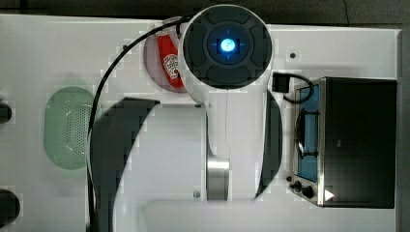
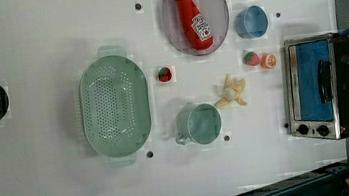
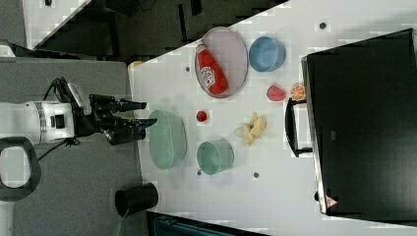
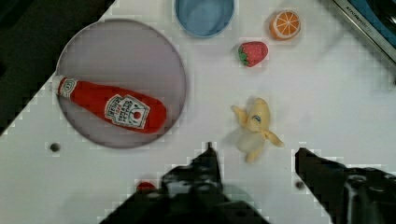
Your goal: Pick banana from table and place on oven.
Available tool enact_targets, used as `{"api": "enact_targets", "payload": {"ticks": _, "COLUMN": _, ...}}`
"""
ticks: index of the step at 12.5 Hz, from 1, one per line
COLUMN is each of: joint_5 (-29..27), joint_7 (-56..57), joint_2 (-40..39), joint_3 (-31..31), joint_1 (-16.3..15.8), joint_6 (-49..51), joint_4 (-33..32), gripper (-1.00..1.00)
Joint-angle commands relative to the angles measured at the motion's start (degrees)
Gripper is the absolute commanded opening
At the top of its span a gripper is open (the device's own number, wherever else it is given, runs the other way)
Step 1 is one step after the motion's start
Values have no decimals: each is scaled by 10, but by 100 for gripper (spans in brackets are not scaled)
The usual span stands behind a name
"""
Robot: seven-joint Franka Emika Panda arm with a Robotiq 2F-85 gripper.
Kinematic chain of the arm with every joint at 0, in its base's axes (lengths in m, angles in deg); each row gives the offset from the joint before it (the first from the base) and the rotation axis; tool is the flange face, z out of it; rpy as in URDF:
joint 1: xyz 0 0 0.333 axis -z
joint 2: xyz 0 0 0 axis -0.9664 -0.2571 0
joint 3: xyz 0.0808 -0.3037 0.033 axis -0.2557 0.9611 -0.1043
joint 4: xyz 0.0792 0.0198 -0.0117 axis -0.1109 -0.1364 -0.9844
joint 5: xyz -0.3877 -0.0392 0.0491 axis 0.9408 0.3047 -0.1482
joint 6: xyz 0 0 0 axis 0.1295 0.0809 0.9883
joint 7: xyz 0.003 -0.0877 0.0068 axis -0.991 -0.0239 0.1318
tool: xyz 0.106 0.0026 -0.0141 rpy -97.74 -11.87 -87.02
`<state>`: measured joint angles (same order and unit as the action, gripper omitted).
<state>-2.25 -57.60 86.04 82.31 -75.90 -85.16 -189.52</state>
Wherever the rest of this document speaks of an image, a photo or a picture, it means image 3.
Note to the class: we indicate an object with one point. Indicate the small red ball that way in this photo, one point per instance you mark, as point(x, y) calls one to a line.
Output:
point(201, 116)

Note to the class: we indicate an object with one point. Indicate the red ketchup bottle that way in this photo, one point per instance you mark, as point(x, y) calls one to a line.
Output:
point(212, 75)

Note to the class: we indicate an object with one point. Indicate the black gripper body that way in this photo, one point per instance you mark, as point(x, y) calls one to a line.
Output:
point(102, 120)

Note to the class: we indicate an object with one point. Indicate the blue bowl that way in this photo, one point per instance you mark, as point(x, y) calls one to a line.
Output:
point(266, 54)

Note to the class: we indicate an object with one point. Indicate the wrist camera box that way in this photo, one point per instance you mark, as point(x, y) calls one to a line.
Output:
point(78, 95)

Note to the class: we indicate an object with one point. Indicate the orange slice toy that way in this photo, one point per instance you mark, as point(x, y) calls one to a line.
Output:
point(298, 92)

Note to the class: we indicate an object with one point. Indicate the large green bowl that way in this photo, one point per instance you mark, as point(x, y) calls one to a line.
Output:
point(167, 139)

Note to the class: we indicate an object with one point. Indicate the green cup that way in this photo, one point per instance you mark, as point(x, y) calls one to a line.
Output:
point(215, 156)

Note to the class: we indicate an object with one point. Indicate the grey oval plate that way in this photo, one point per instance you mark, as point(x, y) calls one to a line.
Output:
point(229, 52)

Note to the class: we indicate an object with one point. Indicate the red plush strawberry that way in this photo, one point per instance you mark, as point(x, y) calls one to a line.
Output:
point(275, 93)

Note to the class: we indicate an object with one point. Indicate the black cup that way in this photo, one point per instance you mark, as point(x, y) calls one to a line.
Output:
point(136, 199)

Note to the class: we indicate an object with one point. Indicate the yellow plush peeled banana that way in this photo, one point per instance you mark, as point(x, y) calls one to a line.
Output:
point(253, 130)

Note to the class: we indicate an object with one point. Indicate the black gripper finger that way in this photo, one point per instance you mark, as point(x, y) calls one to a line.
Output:
point(128, 105)
point(139, 127)

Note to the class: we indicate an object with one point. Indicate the black oven door handle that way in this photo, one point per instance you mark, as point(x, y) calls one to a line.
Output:
point(290, 127)

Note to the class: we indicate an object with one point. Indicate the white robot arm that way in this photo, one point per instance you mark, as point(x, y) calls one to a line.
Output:
point(48, 122)

